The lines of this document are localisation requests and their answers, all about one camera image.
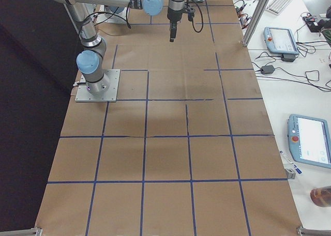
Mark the brown paper table cover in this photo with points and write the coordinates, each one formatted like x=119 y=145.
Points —
x=187 y=148

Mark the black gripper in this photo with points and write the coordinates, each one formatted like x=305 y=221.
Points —
x=173 y=16

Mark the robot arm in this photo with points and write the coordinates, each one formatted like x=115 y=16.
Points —
x=90 y=60

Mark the blue teach pendant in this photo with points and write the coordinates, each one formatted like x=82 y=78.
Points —
x=309 y=140
x=280 y=40

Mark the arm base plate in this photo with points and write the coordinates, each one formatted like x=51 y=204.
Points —
x=105 y=90

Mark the white keyboard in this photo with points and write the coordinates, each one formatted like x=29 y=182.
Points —
x=277 y=6

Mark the aluminium frame post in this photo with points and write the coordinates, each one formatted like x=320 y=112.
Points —
x=254 y=21

